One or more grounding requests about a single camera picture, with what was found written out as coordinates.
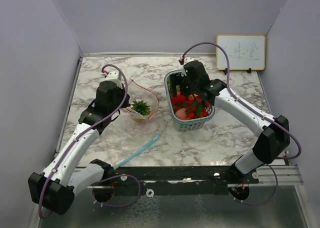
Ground orange toy pineapple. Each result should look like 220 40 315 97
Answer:
130 100 151 123

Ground clear zip top bag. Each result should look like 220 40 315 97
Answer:
126 78 160 123

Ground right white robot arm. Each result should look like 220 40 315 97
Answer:
168 60 290 184

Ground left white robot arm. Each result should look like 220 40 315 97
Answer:
27 78 130 219

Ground yellow toy pepper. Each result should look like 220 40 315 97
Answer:
187 94 198 101

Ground red toy strawberries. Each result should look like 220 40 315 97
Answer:
169 93 212 120

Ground pink toy peach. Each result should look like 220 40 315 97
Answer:
175 108 187 120

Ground light blue plastic basket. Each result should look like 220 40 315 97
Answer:
164 70 216 132

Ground small whiteboard with stand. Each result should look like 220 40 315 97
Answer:
216 34 266 72

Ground blue plastic strip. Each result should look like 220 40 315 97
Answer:
113 135 160 170

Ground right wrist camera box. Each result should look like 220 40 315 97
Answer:
178 56 195 77

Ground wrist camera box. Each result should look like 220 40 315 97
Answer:
104 69 122 81
178 56 195 77

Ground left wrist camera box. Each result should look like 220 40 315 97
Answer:
104 69 122 81

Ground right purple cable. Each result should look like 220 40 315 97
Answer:
181 41 302 206

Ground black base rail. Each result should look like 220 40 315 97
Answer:
91 159 259 197

